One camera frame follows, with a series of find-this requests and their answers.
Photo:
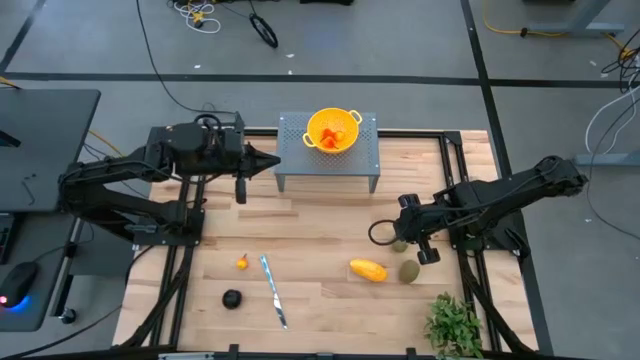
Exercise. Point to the black aluminium rig frame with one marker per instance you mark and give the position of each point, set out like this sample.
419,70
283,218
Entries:
410,133

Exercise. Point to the yellow mango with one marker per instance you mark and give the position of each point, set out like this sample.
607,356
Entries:
368,270

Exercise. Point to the black computer mouse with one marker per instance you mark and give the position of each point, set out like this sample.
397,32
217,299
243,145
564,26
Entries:
17,282

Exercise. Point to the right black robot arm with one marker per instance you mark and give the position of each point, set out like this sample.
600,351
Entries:
520,190

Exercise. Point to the small orange-yellow pear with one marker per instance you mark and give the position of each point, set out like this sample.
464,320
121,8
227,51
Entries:
326,133
328,144
242,263
339,136

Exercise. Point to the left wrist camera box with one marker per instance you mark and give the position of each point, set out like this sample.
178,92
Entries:
224,150

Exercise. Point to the grey desk foot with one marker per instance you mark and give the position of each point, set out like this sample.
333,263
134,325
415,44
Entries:
605,159

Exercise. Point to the black caster wheel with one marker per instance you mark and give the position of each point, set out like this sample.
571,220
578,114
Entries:
67,316

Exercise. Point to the silver kitchen knife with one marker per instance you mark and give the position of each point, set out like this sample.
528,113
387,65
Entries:
273,292

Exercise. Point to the grey desk leg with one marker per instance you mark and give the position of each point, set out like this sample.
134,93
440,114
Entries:
580,29

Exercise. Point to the black avocado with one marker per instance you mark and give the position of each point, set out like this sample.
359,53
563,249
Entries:
231,299

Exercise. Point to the black keyboard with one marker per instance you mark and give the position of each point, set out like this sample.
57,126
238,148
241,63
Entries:
6,240

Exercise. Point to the black office desk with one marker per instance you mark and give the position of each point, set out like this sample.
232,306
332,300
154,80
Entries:
45,150

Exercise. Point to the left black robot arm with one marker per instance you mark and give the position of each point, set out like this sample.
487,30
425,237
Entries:
115,167

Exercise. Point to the grey perforated metal shelf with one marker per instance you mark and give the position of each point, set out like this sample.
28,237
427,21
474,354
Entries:
295,165

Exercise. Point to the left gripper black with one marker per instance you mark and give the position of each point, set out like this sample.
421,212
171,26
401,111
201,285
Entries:
241,185

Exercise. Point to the yellow plastic colander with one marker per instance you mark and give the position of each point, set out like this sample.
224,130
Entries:
345,125

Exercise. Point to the green potted plant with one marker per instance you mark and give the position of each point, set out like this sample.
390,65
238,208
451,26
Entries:
452,327

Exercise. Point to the black hex key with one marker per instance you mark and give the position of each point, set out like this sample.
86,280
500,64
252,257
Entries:
30,195

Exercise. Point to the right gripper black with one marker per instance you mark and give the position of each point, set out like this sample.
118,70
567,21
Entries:
417,220

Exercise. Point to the brown-green kiwi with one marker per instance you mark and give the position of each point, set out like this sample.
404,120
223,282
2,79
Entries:
409,272
399,247

